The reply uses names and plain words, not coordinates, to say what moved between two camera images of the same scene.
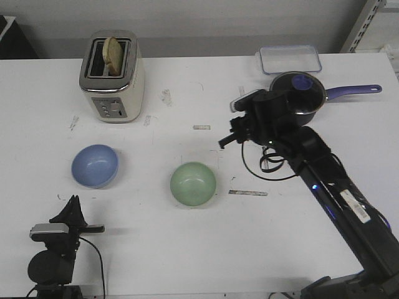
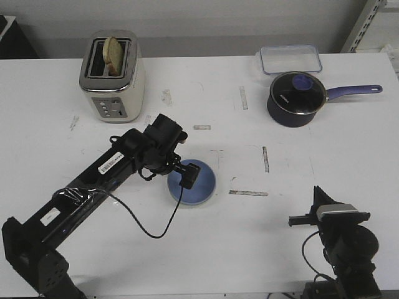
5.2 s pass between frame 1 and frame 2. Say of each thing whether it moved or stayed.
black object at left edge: stayed
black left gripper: moved
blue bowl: moved
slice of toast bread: stayed
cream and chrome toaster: stayed
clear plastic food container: stayed
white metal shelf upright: stayed
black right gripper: moved
